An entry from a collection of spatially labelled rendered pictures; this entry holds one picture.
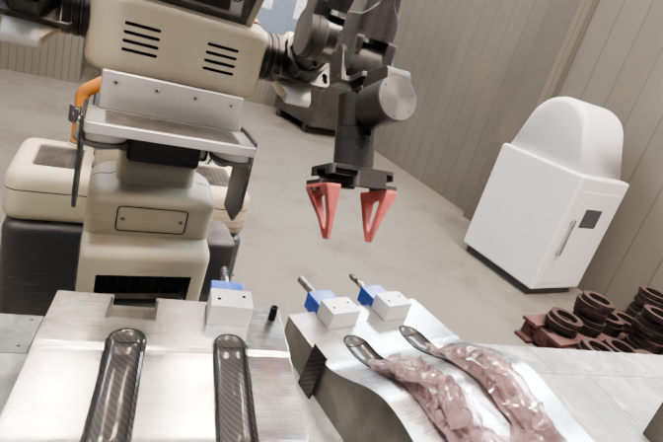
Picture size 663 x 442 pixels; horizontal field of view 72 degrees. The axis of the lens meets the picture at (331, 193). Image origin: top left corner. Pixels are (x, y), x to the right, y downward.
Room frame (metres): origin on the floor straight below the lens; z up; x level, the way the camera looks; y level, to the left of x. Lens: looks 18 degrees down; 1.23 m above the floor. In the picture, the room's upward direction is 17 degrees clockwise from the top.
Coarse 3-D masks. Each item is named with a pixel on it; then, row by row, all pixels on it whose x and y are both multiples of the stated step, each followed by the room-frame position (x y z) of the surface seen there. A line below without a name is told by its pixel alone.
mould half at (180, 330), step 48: (48, 336) 0.36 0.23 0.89; (96, 336) 0.38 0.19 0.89; (192, 336) 0.43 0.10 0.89; (240, 336) 0.45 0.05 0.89; (48, 384) 0.32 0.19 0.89; (144, 384) 0.35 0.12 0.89; (192, 384) 0.36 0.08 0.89; (288, 384) 0.40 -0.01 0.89; (0, 432) 0.26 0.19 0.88; (48, 432) 0.27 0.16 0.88; (144, 432) 0.30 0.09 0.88; (192, 432) 0.31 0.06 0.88; (288, 432) 0.34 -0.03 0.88
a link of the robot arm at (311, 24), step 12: (312, 0) 0.76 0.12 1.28; (324, 0) 0.75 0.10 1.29; (336, 0) 0.75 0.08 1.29; (348, 0) 0.76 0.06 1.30; (312, 12) 0.75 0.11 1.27; (324, 12) 0.76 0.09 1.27; (300, 24) 0.78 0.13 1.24; (312, 24) 0.74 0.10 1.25; (324, 24) 0.75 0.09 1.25; (300, 36) 0.77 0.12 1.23; (312, 36) 0.74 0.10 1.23; (324, 36) 0.75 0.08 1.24; (300, 48) 0.76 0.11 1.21; (312, 48) 0.75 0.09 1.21
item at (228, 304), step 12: (228, 276) 0.56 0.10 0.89; (216, 288) 0.49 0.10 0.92; (228, 288) 0.52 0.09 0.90; (240, 288) 0.52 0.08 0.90; (216, 300) 0.47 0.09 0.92; (228, 300) 0.47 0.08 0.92; (240, 300) 0.48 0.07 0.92; (252, 300) 0.49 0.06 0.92; (216, 312) 0.46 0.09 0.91; (228, 312) 0.46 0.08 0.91; (240, 312) 0.47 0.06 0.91; (252, 312) 0.47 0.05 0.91; (216, 324) 0.46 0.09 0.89; (228, 324) 0.46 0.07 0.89; (240, 324) 0.47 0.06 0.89
